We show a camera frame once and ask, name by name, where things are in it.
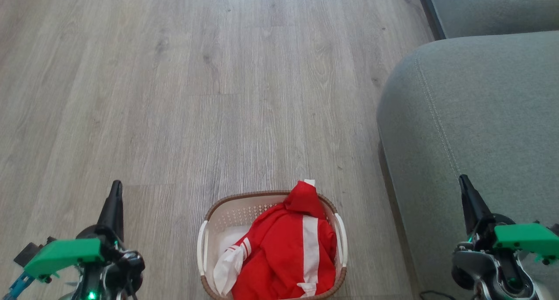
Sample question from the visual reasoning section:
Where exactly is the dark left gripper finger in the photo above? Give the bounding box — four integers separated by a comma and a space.
96, 180, 124, 243

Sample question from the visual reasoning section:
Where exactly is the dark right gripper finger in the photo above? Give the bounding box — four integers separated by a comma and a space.
458, 174, 493, 236

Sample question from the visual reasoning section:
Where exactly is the black floor cable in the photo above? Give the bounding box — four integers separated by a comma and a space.
419, 290, 457, 300

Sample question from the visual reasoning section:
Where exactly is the grey fabric sofa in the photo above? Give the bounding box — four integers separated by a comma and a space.
376, 31, 559, 300

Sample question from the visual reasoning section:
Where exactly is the cream laundry basket brown rim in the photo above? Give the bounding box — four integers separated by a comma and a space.
197, 190, 349, 300

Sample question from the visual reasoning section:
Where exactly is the red garment striped white cuff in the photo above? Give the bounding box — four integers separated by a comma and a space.
213, 203, 306, 300

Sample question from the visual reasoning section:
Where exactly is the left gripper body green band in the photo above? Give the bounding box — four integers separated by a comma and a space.
24, 225, 145, 300

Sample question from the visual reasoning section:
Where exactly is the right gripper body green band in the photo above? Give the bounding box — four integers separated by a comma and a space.
468, 213, 559, 266

